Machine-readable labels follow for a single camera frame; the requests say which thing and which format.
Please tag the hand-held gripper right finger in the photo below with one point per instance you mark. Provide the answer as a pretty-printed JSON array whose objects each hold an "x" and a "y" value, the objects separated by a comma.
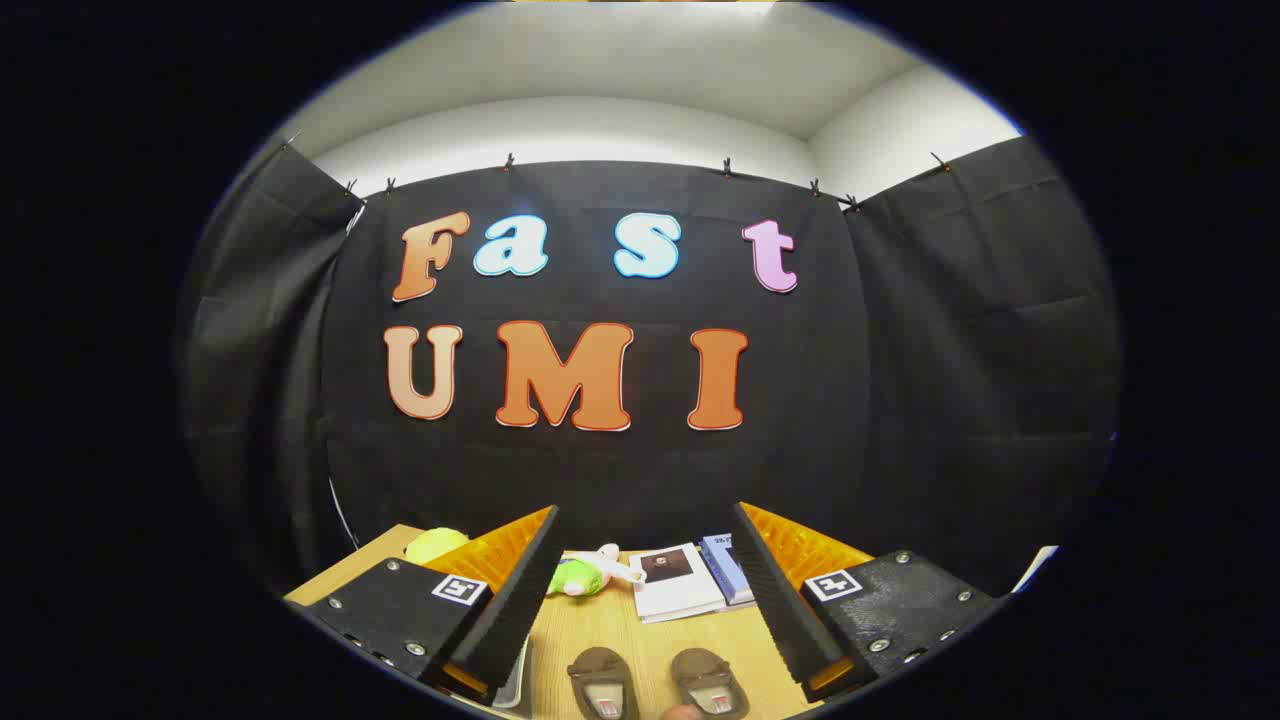
[{"x": 780, "y": 610}]

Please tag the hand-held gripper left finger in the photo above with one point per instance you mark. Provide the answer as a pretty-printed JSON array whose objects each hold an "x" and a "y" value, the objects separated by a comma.
[{"x": 510, "y": 620}]

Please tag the grey fabric storage box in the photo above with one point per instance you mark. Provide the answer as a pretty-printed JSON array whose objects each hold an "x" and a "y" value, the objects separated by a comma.
[{"x": 515, "y": 682}]

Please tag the brown fuzzy slipper shoe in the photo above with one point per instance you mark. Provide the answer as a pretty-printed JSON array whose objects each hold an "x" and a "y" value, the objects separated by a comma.
[
  {"x": 603, "y": 668},
  {"x": 708, "y": 668}
]

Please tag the blue cover book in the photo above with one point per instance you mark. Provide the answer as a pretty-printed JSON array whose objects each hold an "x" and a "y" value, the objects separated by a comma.
[{"x": 725, "y": 570}]

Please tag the green and pink plush toy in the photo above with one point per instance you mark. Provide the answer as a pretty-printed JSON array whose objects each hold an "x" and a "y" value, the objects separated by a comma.
[{"x": 575, "y": 577}]

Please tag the yellow plush toy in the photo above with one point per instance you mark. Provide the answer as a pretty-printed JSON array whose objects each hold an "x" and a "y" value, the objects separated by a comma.
[{"x": 437, "y": 545}]

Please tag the white book with dark photo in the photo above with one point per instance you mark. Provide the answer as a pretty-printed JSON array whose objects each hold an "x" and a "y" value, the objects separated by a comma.
[{"x": 675, "y": 595}]

